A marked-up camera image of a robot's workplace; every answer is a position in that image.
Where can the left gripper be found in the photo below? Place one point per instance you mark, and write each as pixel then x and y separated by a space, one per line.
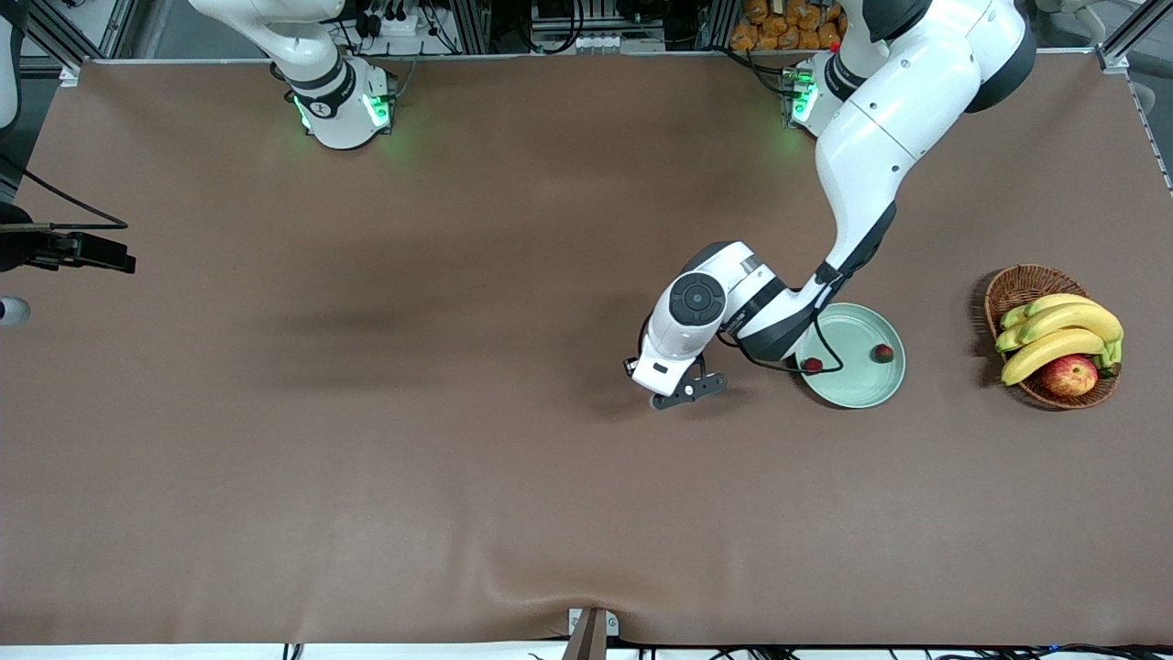
pixel 629 364

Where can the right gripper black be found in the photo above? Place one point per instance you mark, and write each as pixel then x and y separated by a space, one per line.
pixel 20 249

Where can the red strawberry with green leaves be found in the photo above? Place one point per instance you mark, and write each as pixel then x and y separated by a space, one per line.
pixel 882 353

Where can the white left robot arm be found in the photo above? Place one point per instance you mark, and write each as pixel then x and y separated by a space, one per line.
pixel 880 137

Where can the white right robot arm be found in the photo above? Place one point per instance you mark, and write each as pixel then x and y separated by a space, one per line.
pixel 334 110

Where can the light green round plate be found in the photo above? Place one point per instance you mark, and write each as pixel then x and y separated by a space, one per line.
pixel 861 376

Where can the brown table mat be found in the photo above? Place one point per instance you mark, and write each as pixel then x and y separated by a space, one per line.
pixel 586 504

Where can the white terminal block row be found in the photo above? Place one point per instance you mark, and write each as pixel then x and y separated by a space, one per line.
pixel 605 41

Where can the white power strip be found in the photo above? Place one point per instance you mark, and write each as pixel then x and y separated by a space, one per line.
pixel 394 23

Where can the bag of orange buns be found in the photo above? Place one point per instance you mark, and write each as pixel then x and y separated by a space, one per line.
pixel 779 23

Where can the short greenish banana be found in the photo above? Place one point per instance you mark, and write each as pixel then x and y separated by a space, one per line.
pixel 1008 339

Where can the brown wicker basket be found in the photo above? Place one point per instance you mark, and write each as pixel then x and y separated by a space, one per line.
pixel 1022 286

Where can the large yellow banana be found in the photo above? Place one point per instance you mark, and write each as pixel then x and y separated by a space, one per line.
pixel 1072 319
pixel 1045 353

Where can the thin greenish yellow banana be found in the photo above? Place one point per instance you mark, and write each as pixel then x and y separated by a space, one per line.
pixel 1054 301

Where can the red yellow apple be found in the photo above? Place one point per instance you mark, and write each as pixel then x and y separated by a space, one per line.
pixel 1069 376

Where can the aluminium frame profile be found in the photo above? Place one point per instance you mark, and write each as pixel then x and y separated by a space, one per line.
pixel 53 41
pixel 1125 41

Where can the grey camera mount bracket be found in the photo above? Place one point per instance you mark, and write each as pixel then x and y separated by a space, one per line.
pixel 589 637

